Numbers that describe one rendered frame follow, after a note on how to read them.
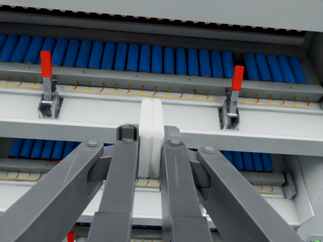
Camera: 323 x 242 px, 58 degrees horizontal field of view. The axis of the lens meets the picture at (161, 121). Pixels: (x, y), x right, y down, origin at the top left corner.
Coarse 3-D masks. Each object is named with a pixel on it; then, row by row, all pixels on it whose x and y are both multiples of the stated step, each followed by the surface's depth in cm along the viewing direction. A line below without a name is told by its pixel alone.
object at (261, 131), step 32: (160, 32) 52; (192, 32) 51; (224, 32) 51; (256, 32) 52; (320, 64) 52; (0, 96) 44; (32, 96) 44; (128, 96) 46; (192, 96) 47; (224, 96) 48; (0, 128) 43; (32, 128) 43; (64, 128) 43; (96, 128) 42; (192, 128) 43; (256, 128) 44; (288, 128) 45; (320, 128) 45
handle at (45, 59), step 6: (42, 54) 39; (48, 54) 39; (42, 60) 39; (48, 60) 39; (42, 66) 40; (48, 66) 40; (42, 72) 40; (48, 72) 40; (48, 78) 40; (48, 84) 41; (48, 90) 41; (48, 96) 41
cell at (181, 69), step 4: (180, 48) 51; (176, 52) 51; (180, 52) 50; (184, 52) 50; (176, 56) 50; (180, 56) 49; (184, 56) 50; (176, 60) 49; (180, 60) 49; (184, 60) 49; (176, 64) 49; (180, 64) 48; (184, 64) 48; (176, 68) 48; (180, 68) 48; (184, 68) 48; (176, 72) 48; (180, 72) 47; (184, 72) 47
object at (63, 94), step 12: (60, 96) 44; (72, 96) 44; (84, 96) 44; (96, 96) 45; (108, 96) 45; (120, 96) 45; (240, 108) 46; (252, 108) 46; (264, 108) 46; (276, 108) 46; (288, 108) 46
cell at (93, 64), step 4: (96, 44) 49; (100, 44) 50; (92, 48) 49; (96, 48) 49; (100, 48) 49; (92, 52) 48; (96, 52) 48; (100, 52) 49; (92, 56) 48; (96, 56) 48; (100, 56) 48; (92, 60) 47; (96, 60) 47; (100, 60) 48; (88, 64) 47; (92, 64) 47; (96, 64) 47; (96, 68) 47
